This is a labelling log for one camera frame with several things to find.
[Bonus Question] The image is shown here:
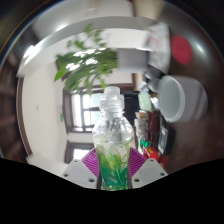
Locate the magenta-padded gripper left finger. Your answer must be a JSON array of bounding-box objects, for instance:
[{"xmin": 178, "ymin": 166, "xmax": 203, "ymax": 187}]
[{"xmin": 61, "ymin": 147, "xmax": 100, "ymax": 190}]

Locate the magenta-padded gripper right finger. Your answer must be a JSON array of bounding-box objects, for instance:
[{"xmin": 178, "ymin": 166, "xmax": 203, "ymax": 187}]
[{"xmin": 129, "ymin": 147, "xmax": 168, "ymax": 190}]

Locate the clear green-label drink bottle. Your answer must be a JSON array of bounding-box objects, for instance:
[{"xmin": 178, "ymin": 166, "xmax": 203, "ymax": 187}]
[{"xmin": 92, "ymin": 85, "xmax": 136, "ymax": 192}]

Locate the brown-framed window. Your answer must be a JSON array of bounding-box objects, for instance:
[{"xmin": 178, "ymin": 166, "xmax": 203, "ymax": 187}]
[{"xmin": 64, "ymin": 139, "xmax": 98, "ymax": 164}]

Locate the flat black device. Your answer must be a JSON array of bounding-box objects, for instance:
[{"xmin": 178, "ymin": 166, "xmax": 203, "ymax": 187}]
[{"xmin": 158, "ymin": 124, "xmax": 172, "ymax": 155}]

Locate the dark tray with small jars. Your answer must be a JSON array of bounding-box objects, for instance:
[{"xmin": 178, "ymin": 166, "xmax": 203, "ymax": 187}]
[{"xmin": 134, "ymin": 109, "xmax": 162, "ymax": 142}]

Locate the brown wooden glazed double door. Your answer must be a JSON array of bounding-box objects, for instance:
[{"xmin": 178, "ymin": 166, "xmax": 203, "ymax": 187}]
[{"xmin": 61, "ymin": 87, "xmax": 108, "ymax": 135}]

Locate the green folded cloth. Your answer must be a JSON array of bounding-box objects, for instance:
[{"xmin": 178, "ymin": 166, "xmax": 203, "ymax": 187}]
[{"xmin": 138, "ymin": 91, "xmax": 154, "ymax": 113}]

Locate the white mug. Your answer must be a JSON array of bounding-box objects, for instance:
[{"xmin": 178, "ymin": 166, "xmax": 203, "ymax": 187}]
[{"xmin": 157, "ymin": 74, "xmax": 209, "ymax": 123}]

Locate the potted plant in white pot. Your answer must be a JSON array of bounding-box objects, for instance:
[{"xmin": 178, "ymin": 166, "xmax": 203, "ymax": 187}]
[{"xmin": 53, "ymin": 23, "xmax": 149, "ymax": 96}]

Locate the flat round red coaster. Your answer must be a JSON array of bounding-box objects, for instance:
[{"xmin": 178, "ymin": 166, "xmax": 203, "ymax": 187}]
[{"xmin": 169, "ymin": 34, "xmax": 194, "ymax": 66}]

